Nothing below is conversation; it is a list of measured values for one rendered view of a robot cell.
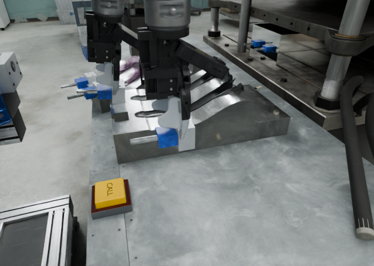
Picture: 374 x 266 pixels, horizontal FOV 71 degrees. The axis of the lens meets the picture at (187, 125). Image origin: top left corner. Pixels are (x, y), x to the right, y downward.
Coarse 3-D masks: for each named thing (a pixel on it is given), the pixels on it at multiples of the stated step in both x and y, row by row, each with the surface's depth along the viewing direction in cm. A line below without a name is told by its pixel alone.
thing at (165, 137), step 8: (160, 128) 55; (168, 128) 55; (192, 128) 53; (152, 136) 54; (160, 136) 53; (168, 136) 53; (176, 136) 54; (192, 136) 54; (160, 144) 53; (168, 144) 54; (176, 144) 55; (184, 144) 55; (192, 144) 55
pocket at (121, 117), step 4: (120, 112) 73; (124, 112) 73; (112, 116) 72; (116, 116) 73; (120, 116) 73; (124, 116) 74; (128, 116) 74; (112, 120) 72; (116, 120) 73; (120, 120) 74; (124, 120) 74; (128, 120) 74
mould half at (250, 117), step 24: (192, 96) 80; (240, 96) 71; (264, 96) 88; (144, 120) 69; (192, 120) 70; (216, 120) 70; (240, 120) 72; (264, 120) 75; (288, 120) 77; (120, 144) 65; (144, 144) 67; (216, 144) 74
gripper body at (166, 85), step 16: (144, 32) 42; (160, 32) 41; (176, 32) 42; (144, 48) 45; (160, 48) 45; (144, 64) 46; (160, 64) 46; (176, 64) 46; (144, 80) 50; (160, 80) 46; (176, 80) 46; (160, 96) 47
